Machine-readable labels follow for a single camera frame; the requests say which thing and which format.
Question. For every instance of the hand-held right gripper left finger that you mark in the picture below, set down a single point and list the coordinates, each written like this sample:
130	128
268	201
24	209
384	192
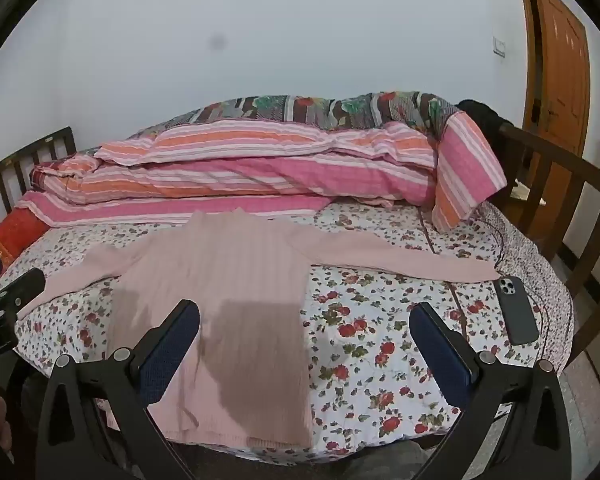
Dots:
172	347

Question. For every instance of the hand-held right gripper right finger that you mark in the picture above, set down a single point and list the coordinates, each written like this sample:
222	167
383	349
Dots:
437	347

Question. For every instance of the pink knit sweater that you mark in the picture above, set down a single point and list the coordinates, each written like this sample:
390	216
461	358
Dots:
240	270

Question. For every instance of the red pillow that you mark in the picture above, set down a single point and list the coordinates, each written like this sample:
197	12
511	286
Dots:
12	235

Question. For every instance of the floral bed sheet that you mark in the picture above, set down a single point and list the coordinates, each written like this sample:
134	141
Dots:
370	350

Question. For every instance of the dark grey smartphone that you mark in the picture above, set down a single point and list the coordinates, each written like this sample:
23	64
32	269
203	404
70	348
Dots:
516	310

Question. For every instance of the pink striped quilt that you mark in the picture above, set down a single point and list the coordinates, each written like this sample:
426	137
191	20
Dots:
260	180

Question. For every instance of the dark wooden footboard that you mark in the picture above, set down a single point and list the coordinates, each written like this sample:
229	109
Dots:
555	165

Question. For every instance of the dark cloth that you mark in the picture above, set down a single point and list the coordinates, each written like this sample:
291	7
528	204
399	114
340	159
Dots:
485	120

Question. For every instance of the brown floral patchwork quilt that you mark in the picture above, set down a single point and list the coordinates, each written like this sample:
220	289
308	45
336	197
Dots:
330	107

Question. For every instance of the orange wooden door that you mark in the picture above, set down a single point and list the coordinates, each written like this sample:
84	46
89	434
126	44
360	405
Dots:
562	85

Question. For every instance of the white wall switch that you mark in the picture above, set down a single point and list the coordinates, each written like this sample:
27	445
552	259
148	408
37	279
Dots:
499	46

